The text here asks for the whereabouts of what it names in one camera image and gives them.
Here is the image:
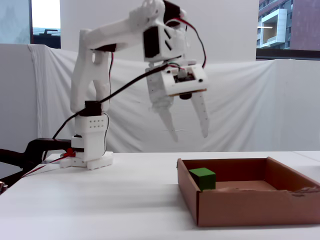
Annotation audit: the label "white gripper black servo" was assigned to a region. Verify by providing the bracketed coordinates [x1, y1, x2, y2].
[145, 64, 210, 144]

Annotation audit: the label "green cube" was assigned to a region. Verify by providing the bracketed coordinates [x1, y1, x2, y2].
[188, 167, 217, 192]

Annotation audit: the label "brown cardboard box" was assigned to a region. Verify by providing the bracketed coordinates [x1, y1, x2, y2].
[176, 156, 320, 228]

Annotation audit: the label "white cloth backdrop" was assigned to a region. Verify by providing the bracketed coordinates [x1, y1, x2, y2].
[27, 43, 320, 154]

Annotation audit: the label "black window sill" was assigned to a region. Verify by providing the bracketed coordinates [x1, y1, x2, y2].
[256, 48, 320, 61]

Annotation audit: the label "white balcony building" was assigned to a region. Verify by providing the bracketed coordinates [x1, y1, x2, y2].
[256, 8, 292, 50]

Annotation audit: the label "dark red brick building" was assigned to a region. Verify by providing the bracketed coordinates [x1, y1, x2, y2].
[258, 0, 320, 51]

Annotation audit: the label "dark rooftop outside window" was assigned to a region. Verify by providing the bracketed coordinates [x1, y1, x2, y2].
[33, 28, 61, 50]

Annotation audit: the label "frosted glass window pane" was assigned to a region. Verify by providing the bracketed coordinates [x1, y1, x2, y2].
[0, 0, 32, 45]

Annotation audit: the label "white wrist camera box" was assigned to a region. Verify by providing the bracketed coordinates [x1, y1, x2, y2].
[161, 63, 210, 101]

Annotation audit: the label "black camera cable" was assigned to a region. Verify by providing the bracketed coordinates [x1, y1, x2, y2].
[51, 62, 181, 140]

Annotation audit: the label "red black wrist servo cable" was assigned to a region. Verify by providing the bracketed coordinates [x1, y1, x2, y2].
[164, 18, 207, 69]

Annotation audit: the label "thin base servo cable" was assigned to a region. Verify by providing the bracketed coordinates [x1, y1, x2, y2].
[101, 112, 111, 157]

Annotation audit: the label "red black elbow servo cable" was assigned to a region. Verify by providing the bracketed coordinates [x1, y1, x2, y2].
[107, 51, 115, 101]

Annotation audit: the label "red white power wires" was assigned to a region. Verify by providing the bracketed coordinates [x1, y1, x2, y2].
[21, 148, 76, 179]

